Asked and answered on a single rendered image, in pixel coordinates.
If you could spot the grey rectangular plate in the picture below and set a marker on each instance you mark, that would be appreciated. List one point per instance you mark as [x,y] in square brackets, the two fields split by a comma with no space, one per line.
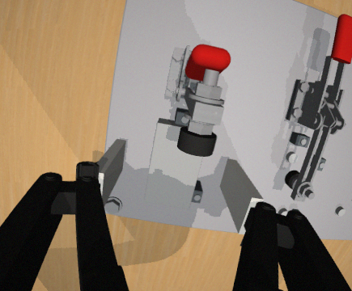
[173,174]

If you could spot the grey fixture plate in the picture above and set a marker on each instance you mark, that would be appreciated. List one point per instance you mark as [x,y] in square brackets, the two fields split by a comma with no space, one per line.
[271,43]

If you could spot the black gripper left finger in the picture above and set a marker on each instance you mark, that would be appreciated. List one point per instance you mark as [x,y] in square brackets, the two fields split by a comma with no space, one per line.
[26,234]

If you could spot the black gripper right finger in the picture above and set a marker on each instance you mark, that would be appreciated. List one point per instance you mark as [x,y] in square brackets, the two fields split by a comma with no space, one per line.
[304,260]

